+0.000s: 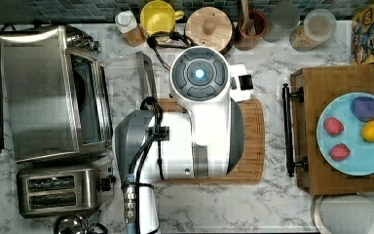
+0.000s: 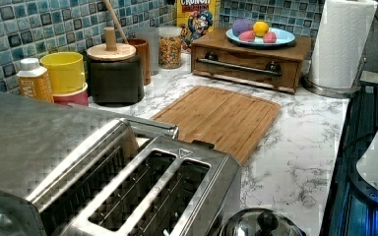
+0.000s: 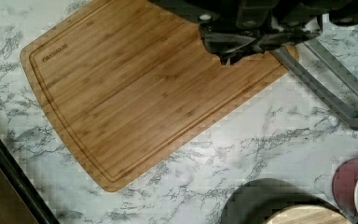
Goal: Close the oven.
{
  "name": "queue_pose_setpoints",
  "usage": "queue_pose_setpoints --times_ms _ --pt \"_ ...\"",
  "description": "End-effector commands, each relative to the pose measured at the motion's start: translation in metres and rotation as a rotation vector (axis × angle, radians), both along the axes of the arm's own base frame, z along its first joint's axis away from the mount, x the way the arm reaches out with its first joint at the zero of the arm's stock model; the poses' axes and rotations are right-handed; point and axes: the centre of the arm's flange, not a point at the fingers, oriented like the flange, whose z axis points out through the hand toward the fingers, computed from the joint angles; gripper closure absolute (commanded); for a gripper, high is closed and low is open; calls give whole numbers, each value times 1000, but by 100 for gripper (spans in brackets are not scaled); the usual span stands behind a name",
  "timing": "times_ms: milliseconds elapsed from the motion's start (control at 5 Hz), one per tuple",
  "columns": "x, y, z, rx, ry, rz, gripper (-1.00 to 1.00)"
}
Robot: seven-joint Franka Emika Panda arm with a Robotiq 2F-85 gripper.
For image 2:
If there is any bamboo cutting board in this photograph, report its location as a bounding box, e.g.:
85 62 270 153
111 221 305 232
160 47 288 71
153 86 281 165

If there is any wooden drawer box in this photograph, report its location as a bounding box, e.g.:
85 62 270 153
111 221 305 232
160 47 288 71
191 29 312 93

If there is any stainless steel two-slot toaster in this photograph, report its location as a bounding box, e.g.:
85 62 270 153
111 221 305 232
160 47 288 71
39 135 242 236

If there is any glass jar with cereal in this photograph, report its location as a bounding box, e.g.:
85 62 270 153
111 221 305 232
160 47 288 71
158 26 181 69

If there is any black canister wooden lid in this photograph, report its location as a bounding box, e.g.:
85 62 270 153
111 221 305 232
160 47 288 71
87 27 144 104

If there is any brown ceramic utensil cup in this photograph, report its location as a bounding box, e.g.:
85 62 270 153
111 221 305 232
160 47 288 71
128 38 151 86

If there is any Cap'n Crunch cereal box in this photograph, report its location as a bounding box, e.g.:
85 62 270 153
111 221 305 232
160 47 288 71
176 0 221 53

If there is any pink toy fruit left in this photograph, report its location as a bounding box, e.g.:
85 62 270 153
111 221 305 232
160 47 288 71
238 30 255 42

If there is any pink toy fruit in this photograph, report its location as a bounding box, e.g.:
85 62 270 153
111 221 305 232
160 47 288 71
238 30 255 42
263 31 277 43

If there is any purple toy fruit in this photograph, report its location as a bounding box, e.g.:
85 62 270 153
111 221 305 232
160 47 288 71
232 19 253 36

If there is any red cup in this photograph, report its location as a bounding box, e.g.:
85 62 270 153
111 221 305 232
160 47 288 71
53 84 89 106

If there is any pink toy fruit right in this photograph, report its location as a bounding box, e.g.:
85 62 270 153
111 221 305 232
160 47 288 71
263 31 277 43

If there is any yellow toy lemon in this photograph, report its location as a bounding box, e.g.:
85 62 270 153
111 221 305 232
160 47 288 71
253 21 270 37

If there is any light blue plate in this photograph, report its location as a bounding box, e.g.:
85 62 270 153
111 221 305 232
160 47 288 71
226 29 295 47

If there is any yellow cup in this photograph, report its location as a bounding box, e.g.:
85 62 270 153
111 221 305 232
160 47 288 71
40 52 86 94

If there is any metal paper towel holder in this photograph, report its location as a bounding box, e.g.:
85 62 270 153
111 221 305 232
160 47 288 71
301 56 367 99

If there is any orange bottle white cap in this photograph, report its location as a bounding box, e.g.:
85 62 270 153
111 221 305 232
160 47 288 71
17 58 54 103

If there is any paper towel roll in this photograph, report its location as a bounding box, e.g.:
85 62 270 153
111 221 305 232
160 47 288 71
309 0 378 89

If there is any wooden spoon handle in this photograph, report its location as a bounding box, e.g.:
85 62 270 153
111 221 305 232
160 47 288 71
102 0 129 44

